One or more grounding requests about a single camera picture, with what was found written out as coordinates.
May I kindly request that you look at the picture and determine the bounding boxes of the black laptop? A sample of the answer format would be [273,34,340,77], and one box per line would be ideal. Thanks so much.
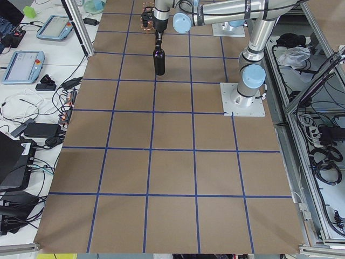
[1,133,36,192]

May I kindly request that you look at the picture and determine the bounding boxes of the dark wine bottle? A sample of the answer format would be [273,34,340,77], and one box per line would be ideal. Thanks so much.
[153,46,165,76]

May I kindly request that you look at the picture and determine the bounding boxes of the blue teach pendant upper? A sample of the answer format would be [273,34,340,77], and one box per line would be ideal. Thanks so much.
[36,15,73,41]

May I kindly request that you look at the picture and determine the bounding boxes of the green cube object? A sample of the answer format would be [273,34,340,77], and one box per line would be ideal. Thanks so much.
[23,5,36,18]

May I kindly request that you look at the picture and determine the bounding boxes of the black power brick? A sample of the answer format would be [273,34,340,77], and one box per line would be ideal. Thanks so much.
[24,123,60,138]

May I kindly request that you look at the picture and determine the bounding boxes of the black coiled cables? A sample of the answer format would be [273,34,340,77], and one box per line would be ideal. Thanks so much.
[307,115,345,187]

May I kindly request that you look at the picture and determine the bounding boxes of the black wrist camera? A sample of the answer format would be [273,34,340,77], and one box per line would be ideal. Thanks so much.
[141,6,154,30]

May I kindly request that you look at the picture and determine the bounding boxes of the black small device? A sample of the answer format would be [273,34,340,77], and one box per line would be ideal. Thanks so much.
[35,74,57,91]

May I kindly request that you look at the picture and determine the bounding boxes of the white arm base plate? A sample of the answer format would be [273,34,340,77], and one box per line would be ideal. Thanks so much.
[212,23,245,37]
[220,83,266,117]

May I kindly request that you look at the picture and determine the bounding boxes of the aluminium frame post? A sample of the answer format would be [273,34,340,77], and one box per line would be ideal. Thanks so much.
[61,0,95,58]

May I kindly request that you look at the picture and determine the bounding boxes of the copper wire wine basket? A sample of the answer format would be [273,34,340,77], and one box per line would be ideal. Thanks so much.
[141,2,154,32]

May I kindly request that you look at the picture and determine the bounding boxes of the blue teach pendant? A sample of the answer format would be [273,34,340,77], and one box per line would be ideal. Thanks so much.
[2,51,45,85]
[36,15,73,41]

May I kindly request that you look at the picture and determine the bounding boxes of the blue teach pendant lower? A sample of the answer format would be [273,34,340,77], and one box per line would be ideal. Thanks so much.
[2,51,45,85]

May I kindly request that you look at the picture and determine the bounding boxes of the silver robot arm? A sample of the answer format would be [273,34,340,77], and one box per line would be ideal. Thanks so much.
[152,0,301,108]

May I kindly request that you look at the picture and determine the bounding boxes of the crumpled white cloth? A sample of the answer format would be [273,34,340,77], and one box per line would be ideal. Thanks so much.
[277,46,311,70]

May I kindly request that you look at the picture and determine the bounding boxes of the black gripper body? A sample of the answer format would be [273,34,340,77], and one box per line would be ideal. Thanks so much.
[153,17,168,32]

